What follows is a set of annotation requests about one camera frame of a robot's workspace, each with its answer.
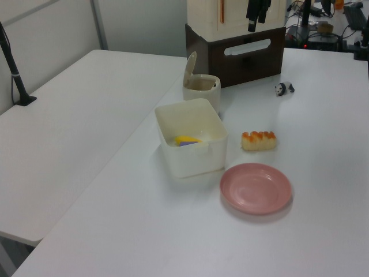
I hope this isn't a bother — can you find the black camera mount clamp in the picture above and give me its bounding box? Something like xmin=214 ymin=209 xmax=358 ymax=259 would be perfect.
xmin=352 ymin=17 xmax=369 ymax=61

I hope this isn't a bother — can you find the panda toy figure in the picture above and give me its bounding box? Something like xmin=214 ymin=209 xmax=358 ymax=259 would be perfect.
xmin=274 ymin=81 xmax=296 ymax=98

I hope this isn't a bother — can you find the black pole with clamp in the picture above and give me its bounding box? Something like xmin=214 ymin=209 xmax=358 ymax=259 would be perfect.
xmin=0 ymin=21 xmax=37 ymax=107

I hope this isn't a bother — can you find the glazed bread loaf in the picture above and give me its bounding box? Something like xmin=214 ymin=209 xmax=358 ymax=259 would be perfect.
xmin=240 ymin=130 xmax=278 ymax=152

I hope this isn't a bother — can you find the black monitor stand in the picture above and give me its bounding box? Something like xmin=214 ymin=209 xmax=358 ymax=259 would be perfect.
xmin=299 ymin=0 xmax=314 ymax=29

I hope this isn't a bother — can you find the black keyboard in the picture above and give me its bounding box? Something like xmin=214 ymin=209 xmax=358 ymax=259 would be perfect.
xmin=342 ymin=5 xmax=367 ymax=30

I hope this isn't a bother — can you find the cream cabinet with handle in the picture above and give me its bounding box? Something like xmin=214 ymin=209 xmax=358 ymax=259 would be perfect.
xmin=186 ymin=0 xmax=287 ymax=42

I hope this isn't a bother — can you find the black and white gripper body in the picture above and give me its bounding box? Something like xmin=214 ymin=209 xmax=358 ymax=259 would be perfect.
xmin=246 ymin=0 xmax=273 ymax=14

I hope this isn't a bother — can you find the pink plastic plate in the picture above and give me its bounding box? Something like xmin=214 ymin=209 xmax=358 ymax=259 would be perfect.
xmin=220 ymin=162 xmax=293 ymax=216

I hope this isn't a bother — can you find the cream flip-lid trash can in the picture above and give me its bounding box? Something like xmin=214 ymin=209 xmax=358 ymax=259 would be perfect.
xmin=182 ymin=51 xmax=223 ymax=114

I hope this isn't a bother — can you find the cream plastic storage box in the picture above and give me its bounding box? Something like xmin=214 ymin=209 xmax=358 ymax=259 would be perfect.
xmin=154 ymin=98 xmax=229 ymax=179

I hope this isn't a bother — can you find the yellow banana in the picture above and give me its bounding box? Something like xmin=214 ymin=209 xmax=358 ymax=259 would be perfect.
xmin=174 ymin=136 xmax=203 ymax=144

